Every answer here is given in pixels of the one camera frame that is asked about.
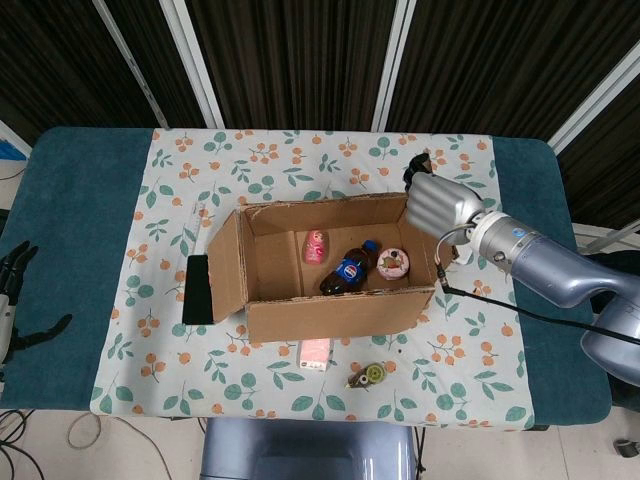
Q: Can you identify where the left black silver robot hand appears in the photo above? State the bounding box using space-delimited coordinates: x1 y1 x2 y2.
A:
0 241 74 364

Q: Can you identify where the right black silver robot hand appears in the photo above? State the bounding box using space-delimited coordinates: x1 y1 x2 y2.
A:
402 152 489 236

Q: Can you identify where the brown cardboard box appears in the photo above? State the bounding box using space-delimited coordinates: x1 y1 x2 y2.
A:
206 192 461 345

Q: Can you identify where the round pink tin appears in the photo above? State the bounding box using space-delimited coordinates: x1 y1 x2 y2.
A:
375 247 410 280

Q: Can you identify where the Pepsi cola bottle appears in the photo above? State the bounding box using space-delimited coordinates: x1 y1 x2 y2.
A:
319 239 379 295

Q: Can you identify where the pink small bottle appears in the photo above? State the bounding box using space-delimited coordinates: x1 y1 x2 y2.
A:
303 229 331 265

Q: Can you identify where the teal plush table cover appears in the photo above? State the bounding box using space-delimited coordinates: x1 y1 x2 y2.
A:
0 125 614 429

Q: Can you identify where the floral leaf print tablecloth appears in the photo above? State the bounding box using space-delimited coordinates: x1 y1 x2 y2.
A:
88 127 537 432

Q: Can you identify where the blue bristly object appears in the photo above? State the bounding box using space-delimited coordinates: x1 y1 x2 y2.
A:
0 130 29 162

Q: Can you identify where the black smartphone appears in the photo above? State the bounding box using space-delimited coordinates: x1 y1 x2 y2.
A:
181 253 215 326

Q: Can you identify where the pink tissue pack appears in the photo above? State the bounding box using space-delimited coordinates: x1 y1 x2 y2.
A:
298 338 335 372

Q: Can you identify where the grey-blue robot torso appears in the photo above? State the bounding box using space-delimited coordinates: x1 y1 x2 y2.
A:
199 417 419 480

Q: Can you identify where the black right hand cable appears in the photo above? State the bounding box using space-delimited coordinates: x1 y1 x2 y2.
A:
433 227 640 347

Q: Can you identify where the wide white partition post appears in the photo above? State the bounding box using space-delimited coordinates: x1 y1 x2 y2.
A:
547 49 640 152
159 0 225 129
372 0 419 132

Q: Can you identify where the white metal frame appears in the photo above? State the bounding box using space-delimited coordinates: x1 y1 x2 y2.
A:
572 222 640 256

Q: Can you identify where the thin white partition post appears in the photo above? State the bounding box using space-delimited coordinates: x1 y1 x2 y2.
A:
92 0 171 132

